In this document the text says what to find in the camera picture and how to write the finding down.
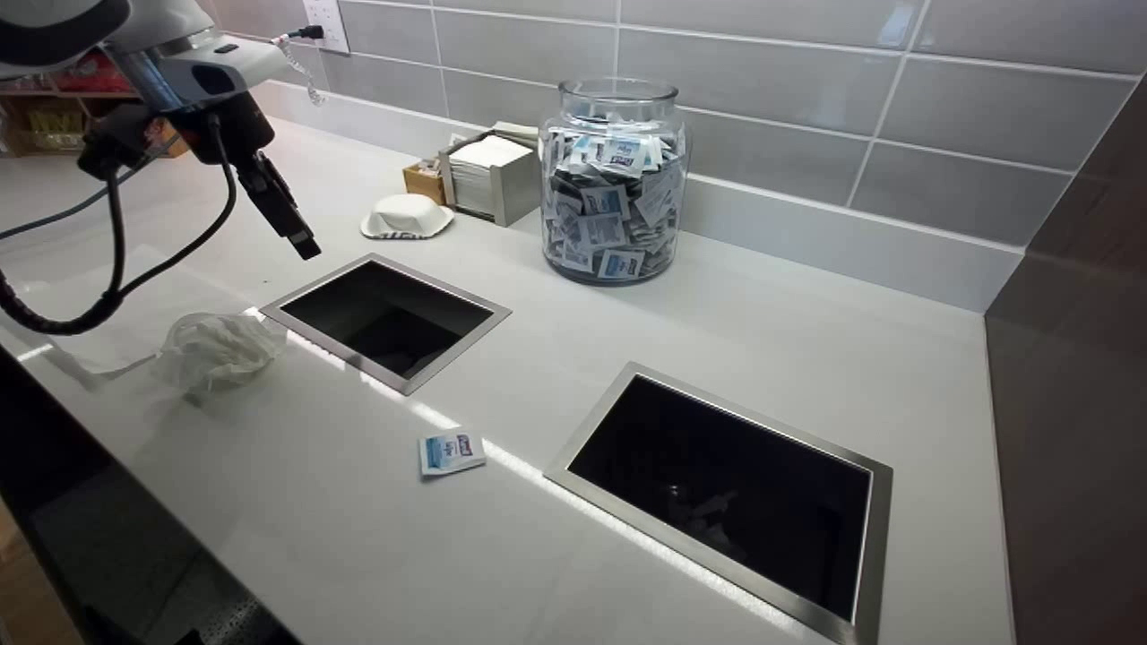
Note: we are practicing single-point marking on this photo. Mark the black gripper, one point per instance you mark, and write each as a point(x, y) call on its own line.
point(230, 129)

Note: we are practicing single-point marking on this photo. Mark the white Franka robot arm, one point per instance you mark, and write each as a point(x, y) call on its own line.
point(183, 69)

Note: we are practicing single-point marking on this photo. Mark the small white blue packet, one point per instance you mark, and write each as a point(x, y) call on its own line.
point(448, 452)

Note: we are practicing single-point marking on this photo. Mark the white upturned paper bowl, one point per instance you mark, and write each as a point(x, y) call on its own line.
point(406, 215)

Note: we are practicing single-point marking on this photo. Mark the wooden tray of packets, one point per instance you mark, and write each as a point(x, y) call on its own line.
point(423, 180)

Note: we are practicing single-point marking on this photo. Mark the crumpled white plastic wrapper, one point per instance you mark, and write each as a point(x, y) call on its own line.
point(214, 351)

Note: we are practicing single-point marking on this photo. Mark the far steel counter opening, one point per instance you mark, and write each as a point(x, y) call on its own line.
point(385, 320)

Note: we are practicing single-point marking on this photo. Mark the steel counter opening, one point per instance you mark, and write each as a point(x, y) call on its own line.
point(385, 320)
point(779, 512)

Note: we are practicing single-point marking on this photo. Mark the white paper sheet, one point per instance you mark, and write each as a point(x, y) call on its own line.
point(108, 339)

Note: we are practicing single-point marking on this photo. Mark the wooden shelf rack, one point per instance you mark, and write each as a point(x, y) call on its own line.
point(49, 113)

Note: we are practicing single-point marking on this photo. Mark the glass jar of packets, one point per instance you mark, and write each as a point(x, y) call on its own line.
point(611, 180)

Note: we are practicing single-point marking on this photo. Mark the near steel counter opening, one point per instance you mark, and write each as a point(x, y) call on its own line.
point(779, 512)

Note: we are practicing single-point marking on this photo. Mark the white wall outlet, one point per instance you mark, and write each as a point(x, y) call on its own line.
point(331, 21)

